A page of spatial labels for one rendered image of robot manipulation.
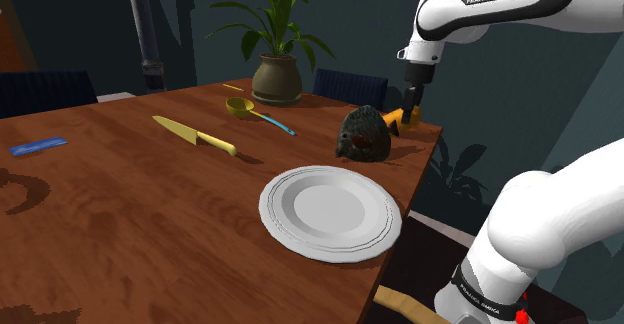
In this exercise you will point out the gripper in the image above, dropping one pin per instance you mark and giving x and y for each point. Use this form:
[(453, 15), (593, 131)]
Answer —
[(419, 75)]

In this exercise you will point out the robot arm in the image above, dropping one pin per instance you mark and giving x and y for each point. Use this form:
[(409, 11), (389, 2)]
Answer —
[(531, 225)]

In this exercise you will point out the yellow orange toy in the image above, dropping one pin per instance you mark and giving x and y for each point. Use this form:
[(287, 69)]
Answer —
[(396, 118)]

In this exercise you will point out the dark blue chair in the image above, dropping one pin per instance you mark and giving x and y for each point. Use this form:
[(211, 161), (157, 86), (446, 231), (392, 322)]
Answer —
[(351, 89), (46, 93)]

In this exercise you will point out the dark fish figure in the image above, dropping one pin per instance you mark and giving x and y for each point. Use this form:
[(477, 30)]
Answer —
[(363, 140)]

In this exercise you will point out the green plant in olive pot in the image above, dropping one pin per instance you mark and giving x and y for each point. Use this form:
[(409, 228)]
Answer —
[(277, 77)]

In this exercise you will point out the white plate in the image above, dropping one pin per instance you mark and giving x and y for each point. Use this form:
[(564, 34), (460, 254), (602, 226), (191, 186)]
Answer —
[(329, 213)]

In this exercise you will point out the yellow pencil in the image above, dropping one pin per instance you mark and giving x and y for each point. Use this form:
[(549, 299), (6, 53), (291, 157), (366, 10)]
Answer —
[(233, 87)]

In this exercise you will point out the tan curved wooden bar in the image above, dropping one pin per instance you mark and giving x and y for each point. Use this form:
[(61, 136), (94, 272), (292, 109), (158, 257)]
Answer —
[(407, 305)]

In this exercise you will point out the yellow knife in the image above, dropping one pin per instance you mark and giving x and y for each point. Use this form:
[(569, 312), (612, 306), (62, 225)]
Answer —
[(192, 134)]

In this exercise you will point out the dark grey lamp pole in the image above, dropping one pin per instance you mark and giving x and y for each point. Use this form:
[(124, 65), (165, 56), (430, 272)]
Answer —
[(146, 35)]

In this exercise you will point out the brown wooden table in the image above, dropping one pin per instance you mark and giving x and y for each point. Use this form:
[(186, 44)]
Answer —
[(122, 206)]

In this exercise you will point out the flat blue card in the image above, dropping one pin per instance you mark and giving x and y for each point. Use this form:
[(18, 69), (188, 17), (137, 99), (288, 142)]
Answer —
[(38, 146)]

